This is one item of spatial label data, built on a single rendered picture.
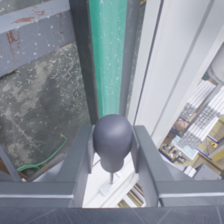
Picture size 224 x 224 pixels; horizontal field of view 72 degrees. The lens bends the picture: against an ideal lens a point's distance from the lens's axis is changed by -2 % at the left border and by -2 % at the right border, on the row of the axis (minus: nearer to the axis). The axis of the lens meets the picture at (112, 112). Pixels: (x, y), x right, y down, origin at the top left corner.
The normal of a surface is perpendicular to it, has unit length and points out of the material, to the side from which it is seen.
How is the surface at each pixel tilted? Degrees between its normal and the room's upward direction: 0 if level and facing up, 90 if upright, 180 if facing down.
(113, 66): 0
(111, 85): 0
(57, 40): 0
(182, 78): 90
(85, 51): 90
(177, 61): 90
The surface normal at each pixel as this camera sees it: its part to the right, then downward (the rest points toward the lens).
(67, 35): 0.69, 0.58
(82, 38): -0.72, 0.55
